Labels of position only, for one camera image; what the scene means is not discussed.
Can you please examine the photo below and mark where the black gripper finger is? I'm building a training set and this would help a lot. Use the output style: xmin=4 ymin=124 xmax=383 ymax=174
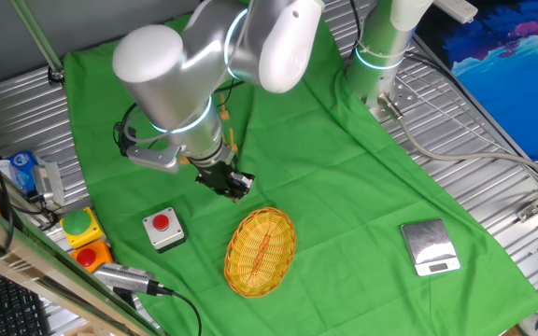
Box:
xmin=229 ymin=170 xmax=257 ymax=193
xmin=221 ymin=188 xmax=247 ymax=205

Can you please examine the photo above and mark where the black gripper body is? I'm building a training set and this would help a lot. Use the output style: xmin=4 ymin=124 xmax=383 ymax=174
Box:
xmin=195 ymin=158 xmax=243 ymax=198

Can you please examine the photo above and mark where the orange yellow woven dish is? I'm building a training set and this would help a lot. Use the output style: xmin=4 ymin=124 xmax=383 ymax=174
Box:
xmin=223 ymin=206 xmax=297 ymax=299

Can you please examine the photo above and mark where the wooden peg dish rack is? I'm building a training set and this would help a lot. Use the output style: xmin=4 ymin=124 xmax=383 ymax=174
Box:
xmin=177 ymin=91 xmax=241 ymax=166

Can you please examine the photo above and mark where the white box large red button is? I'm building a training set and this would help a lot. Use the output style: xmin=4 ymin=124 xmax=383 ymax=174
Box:
xmin=141 ymin=206 xmax=187 ymax=253

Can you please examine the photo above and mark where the green cloth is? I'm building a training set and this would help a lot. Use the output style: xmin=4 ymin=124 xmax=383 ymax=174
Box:
xmin=62 ymin=0 xmax=538 ymax=336

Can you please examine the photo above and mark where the yellow box green button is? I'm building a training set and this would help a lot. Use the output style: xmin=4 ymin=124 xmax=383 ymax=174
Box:
xmin=60 ymin=206 xmax=106 ymax=249

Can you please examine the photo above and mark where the orange box red button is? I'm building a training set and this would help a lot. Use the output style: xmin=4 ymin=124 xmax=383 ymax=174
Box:
xmin=70 ymin=239 xmax=115 ymax=274

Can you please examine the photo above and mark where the blue white tissue pack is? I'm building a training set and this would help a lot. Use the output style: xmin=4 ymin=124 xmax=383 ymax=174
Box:
xmin=0 ymin=149 xmax=41 ymax=195

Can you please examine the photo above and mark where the silver kitchen scale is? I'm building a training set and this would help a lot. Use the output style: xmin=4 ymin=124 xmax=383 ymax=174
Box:
xmin=399 ymin=217 xmax=462 ymax=278

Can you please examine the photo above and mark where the black keyboard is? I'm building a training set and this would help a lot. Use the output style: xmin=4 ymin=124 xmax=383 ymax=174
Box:
xmin=0 ymin=263 xmax=53 ymax=336

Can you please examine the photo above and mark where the white power strip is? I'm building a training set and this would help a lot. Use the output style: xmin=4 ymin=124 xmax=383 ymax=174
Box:
xmin=432 ymin=0 xmax=479 ymax=24

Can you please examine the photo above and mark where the blue printed poster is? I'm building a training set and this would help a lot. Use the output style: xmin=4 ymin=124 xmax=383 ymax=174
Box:
xmin=416 ymin=0 xmax=538 ymax=162

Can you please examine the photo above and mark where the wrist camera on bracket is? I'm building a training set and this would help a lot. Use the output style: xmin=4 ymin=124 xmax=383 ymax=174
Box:
xmin=113 ymin=121 xmax=182 ymax=175

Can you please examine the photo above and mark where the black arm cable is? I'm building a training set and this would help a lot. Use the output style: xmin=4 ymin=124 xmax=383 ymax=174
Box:
xmin=112 ymin=101 xmax=140 ymax=141
xmin=212 ymin=77 xmax=248 ymax=94

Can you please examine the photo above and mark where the black camera cable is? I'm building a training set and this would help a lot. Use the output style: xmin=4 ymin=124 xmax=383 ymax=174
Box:
xmin=156 ymin=287 xmax=204 ymax=336

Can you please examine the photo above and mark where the silver cylindrical camera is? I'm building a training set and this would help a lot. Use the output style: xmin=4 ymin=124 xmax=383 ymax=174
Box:
xmin=92 ymin=261 xmax=176 ymax=309

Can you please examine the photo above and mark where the silver ribbed box camera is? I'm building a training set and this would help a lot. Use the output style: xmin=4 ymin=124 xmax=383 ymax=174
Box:
xmin=32 ymin=161 xmax=66 ymax=207

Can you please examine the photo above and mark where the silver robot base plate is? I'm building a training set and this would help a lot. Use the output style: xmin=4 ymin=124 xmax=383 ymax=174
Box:
xmin=366 ymin=77 xmax=419 ymax=122

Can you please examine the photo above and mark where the black hanging cable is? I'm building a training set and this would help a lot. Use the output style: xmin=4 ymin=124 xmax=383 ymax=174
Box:
xmin=0 ymin=153 xmax=16 ymax=253

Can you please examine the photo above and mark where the tan frame bar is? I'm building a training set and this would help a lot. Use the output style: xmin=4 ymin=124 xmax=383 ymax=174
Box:
xmin=0 ymin=139 xmax=165 ymax=336

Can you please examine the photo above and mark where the green tinted frame strut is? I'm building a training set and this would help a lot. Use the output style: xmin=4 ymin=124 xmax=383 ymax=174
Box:
xmin=9 ymin=0 xmax=65 ymax=85

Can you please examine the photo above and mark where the grey base cable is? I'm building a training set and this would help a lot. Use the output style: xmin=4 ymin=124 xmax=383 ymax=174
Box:
xmin=378 ymin=92 xmax=538 ymax=186

